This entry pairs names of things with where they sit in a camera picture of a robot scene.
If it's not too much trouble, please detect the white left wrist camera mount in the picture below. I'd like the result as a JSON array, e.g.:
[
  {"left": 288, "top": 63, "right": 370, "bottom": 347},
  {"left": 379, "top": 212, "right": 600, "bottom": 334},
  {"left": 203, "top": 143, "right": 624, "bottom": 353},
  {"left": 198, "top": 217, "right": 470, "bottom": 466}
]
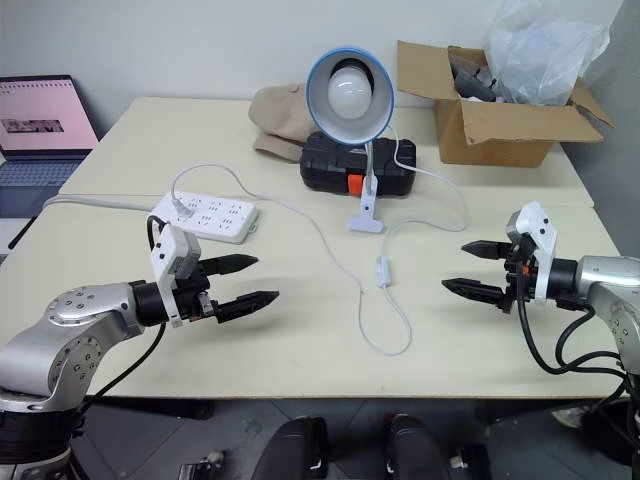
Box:
[{"left": 148, "top": 223, "right": 203, "bottom": 329}]

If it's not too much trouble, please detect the white power strip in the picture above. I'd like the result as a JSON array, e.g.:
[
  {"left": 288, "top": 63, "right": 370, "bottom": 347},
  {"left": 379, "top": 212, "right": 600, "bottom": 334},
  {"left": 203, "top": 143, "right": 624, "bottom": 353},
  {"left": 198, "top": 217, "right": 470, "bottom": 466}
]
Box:
[{"left": 151, "top": 189, "right": 262, "bottom": 245}]

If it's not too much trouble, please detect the dark rounded shape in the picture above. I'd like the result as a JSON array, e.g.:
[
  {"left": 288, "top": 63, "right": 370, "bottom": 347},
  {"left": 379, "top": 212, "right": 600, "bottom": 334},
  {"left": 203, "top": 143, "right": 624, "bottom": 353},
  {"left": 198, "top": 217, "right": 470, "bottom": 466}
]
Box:
[
  {"left": 383, "top": 411, "right": 447, "bottom": 480},
  {"left": 258, "top": 416, "right": 330, "bottom": 480}
]

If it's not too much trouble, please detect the clear plastic bag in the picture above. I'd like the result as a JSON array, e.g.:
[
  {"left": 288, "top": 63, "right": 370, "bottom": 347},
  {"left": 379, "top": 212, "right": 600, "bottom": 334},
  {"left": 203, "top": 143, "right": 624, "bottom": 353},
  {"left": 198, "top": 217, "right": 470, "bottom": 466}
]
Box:
[{"left": 483, "top": 0, "right": 613, "bottom": 108}]

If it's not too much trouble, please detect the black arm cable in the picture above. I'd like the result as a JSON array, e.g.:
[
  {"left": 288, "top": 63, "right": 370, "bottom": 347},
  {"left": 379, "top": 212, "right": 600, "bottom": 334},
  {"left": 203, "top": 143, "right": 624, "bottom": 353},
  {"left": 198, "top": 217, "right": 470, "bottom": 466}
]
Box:
[
  {"left": 516, "top": 293, "right": 640, "bottom": 416},
  {"left": 73, "top": 214, "right": 169, "bottom": 437}
]

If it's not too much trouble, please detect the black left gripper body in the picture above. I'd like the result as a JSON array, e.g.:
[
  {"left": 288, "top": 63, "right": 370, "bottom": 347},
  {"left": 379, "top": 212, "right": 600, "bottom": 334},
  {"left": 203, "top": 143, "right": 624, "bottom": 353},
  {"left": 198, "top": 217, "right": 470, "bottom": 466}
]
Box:
[{"left": 172, "top": 263, "right": 222, "bottom": 325}]

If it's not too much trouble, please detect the grey power strip cable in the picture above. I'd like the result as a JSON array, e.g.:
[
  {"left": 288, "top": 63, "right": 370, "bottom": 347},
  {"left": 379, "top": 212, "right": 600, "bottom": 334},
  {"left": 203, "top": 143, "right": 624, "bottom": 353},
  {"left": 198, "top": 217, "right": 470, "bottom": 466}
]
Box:
[{"left": 41, "top": 194, "right": 160, "bottom": 212}]

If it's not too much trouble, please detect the brown cardboard box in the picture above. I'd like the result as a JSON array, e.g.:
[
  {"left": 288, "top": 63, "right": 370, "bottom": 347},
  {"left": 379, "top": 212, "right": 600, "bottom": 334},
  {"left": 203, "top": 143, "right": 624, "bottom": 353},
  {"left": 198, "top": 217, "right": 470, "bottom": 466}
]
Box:
[{"left": 396, "top": 39, "right": 617, "bottom": 169}]

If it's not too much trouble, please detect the black case with orange latch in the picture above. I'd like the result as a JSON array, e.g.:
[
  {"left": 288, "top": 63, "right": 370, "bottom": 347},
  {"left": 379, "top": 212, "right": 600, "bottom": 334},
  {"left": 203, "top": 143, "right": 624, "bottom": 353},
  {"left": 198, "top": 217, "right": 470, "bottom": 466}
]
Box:
[{"left": 299, "top": 131, "right": 419, "bottom": 198}]

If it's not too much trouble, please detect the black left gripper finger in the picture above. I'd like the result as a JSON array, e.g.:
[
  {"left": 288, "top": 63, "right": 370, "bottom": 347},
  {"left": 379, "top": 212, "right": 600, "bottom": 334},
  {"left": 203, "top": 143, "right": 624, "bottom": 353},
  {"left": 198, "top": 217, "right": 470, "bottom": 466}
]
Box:
[
  {"left": 214, "top": 289, "right": 281, "bottom": 326},
  {"left": 199, "top": 253, "right": 260, "bottom": 278}
]

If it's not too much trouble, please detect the white lamp power cord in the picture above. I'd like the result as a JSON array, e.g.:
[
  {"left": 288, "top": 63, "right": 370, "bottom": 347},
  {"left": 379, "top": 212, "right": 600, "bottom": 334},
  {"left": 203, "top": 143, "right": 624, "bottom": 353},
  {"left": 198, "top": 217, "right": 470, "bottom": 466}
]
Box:
[{"left": 170, "top": 125, "right": 470, "bottom": 358}]

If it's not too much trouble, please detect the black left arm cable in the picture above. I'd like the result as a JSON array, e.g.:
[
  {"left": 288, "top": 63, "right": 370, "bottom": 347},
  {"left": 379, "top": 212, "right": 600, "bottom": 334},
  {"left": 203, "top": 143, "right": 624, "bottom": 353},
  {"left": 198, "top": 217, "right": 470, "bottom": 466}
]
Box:
[{"left": 73, "top": 214, "right": 169, "bottom": 437}]

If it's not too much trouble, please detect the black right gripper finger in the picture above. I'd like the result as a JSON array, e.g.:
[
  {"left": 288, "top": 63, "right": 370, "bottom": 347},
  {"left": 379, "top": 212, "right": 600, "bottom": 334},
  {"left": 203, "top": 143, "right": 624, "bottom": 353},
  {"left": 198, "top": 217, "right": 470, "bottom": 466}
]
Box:
[
  {"left": 440, "top": 277, "right": 507, "bottom": 308},
  {"left": 460, "top": 240, "right": 512, "bottom": 261}
]

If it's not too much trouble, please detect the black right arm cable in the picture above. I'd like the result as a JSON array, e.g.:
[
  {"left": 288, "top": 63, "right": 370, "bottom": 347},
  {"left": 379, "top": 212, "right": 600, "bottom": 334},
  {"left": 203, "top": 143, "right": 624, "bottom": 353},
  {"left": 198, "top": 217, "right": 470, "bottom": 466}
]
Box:
[{"left": 516, "top": 293, "right": 640, "bottom": 416}]

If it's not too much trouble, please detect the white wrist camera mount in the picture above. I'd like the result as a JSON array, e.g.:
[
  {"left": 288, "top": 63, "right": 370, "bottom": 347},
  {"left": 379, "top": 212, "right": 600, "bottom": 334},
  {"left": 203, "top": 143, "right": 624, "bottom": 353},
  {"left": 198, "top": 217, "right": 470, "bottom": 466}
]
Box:
[
  {"left": 505, "top": 201, "right": 559, "bottom": 304},
  {"left": 148, "top": 223, "right": 203, "bottom": 329}
]

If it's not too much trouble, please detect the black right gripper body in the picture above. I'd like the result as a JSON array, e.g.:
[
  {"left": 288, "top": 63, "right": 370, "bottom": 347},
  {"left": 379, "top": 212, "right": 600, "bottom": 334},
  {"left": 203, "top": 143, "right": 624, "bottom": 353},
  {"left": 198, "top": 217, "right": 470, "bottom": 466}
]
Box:
[{"left": 499, "top": 234, "right": 539, "bottom": 314}]

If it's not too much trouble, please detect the open laptop with pink screen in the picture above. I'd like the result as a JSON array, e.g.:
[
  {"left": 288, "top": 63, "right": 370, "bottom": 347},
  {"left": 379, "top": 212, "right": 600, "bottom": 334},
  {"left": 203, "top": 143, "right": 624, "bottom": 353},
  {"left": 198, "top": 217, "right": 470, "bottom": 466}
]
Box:
[{"left": 0, "top": 74, "right": 102, "bottom": 219}]

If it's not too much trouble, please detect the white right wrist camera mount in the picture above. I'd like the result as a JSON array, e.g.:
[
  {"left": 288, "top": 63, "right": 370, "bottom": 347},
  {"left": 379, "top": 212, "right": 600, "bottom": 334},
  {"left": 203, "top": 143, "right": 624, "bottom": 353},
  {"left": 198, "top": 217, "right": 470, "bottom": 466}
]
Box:
[{"left": 505, "top": 201, "right": 559, "bottom": 304}]

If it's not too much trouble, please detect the dark grey bundled item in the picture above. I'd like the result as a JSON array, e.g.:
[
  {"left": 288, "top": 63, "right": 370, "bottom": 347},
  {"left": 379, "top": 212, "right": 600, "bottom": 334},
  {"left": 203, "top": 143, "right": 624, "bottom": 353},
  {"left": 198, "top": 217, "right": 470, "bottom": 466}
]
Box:
[{"left": 447, "top": 46, "right": 502, "bottom": 104}]

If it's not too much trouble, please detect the blue white clip desk lamp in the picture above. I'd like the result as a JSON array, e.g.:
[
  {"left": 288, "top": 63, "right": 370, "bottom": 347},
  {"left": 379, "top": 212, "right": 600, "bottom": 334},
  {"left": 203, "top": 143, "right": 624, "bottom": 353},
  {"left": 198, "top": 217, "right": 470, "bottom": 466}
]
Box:
[{"left": 305, "top": 47, "right": 397, "bottom": 235}]

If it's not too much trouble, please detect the white light bulb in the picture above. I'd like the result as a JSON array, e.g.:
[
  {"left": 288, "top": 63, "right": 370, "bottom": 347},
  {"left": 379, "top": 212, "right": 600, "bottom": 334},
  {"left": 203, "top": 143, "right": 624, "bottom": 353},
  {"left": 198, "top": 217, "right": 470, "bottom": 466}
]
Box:
[{"left": 327, "top": 66, "right": 376, "bottom": 120}]

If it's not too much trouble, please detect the beige cloth hat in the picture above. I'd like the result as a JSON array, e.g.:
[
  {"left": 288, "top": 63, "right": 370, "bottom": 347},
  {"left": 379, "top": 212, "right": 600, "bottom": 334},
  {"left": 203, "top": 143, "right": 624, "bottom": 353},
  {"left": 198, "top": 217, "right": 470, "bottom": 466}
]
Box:
[{"left": 248, "top": 83, "right": 322, "bottom": 164}]

